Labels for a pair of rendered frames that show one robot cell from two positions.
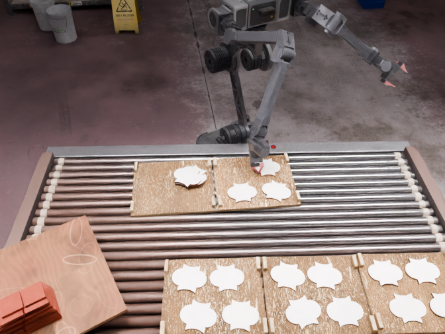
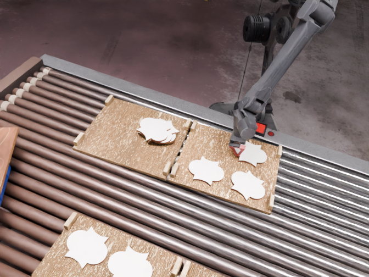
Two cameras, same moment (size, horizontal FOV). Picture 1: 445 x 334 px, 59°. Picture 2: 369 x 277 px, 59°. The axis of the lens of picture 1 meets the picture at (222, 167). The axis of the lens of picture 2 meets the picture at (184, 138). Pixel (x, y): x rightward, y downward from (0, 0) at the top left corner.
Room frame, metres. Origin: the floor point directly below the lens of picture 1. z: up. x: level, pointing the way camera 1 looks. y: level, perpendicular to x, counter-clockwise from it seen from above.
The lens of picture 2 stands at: (0.49, -0.26, 1.99)
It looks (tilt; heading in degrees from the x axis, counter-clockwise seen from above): 47 degrees down; 18
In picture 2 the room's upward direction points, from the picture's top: 8 degrees clockwise
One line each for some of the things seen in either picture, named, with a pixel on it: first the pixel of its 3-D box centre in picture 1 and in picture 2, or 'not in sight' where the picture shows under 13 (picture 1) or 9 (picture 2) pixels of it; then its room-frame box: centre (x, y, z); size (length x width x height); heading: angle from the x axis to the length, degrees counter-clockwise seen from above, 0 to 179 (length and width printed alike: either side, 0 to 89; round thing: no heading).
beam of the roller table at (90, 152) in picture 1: (231, 152); (221, 122); (1.63, -0.05, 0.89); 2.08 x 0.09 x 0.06; 93
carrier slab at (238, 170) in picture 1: (254, 181); (228, 164); (1.38, -0.17, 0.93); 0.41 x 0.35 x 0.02; 97
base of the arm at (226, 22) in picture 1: (228, 26); not in sight; (2.03, -0.02, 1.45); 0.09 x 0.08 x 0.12; 120
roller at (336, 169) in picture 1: (233, 172); (210, 144); (1.46, -0.06, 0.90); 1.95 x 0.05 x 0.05; 93
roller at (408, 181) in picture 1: (234, 186); (203, 160); (1.36, -0.06, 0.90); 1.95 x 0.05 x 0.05; 93
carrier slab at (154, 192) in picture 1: (173, 186); (135, 134); (1.33, 0.25, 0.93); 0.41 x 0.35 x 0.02; 96
